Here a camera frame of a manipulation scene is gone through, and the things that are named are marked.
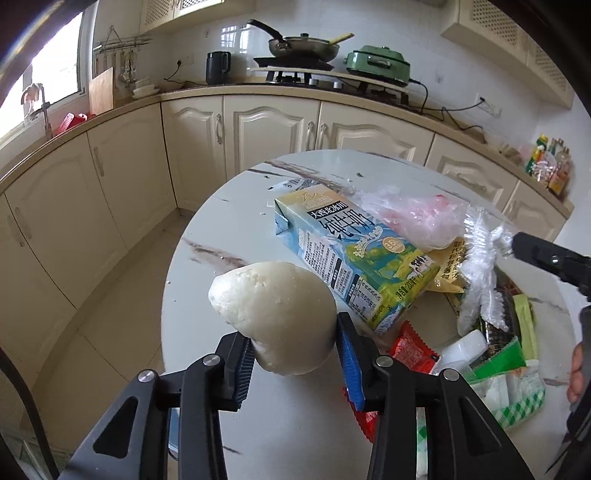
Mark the stack of white dishes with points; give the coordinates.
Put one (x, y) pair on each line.
(145, 90)

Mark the white printed sachet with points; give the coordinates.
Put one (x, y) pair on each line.
(295, 184)

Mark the metal faucet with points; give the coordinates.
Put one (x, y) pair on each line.
(45, 110)

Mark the red sauce packet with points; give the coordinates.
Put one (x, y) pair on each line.
(411, 348)

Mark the black kettle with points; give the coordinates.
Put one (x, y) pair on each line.
(217, 68)

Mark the wide white wall socket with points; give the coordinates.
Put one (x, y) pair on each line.
(489, 105)

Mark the cream lattice wall cabinet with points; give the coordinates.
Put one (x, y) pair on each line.
(508, 41)
(194, 11)

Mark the cluster of seasoning bottles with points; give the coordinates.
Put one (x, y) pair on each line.
(549, 166)

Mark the light blue trash bin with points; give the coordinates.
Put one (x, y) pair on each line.
(173, 434)

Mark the person's right hand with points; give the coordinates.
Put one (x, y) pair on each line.
(576, 374)

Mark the light green packet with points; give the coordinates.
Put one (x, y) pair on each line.
(526, 323)

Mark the blue green milk carton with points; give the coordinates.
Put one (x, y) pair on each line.
(332, 244)

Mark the translucent pink plastic bag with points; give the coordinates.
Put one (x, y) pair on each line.
(415, 217)

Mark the green electric cooker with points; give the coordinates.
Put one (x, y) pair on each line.
(378, 64)

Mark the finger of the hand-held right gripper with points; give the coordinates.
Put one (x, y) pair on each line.
(545, 256)

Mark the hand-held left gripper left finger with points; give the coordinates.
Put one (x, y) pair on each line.
(242, 369)

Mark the wooden cutting board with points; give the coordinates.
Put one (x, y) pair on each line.
(101, 92)

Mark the window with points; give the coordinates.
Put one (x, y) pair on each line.
(51, 69)

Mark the cream kitchen base cabinets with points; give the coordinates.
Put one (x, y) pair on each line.
(129, 184)

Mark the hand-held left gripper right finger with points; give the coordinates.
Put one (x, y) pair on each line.
(351, 369)

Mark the red plastic basket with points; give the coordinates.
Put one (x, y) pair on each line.
(69, 123)

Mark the white plastic cup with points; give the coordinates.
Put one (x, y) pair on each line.
(461, 350)

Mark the green snack packet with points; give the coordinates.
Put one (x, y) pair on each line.
(501, 362)

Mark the wall utensil rack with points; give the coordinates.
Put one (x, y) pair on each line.
(122, 46)

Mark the clear crinkled plastic wrapper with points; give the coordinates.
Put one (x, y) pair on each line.
(480, 258)

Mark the gas stove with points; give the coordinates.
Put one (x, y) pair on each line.
(323, 85)

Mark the frying pan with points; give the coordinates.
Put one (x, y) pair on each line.
(300, 46)

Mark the yellow foil packet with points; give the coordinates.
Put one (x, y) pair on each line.
(448, 272)

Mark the white steamed bun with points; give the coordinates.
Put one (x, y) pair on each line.
(272, 314)

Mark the black induction cooker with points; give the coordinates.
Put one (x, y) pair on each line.
(291, 62)

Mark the green checkered plastic bag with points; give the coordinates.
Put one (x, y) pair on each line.
(517, 397)

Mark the black snack packet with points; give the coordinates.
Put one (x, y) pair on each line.
(501, 318)

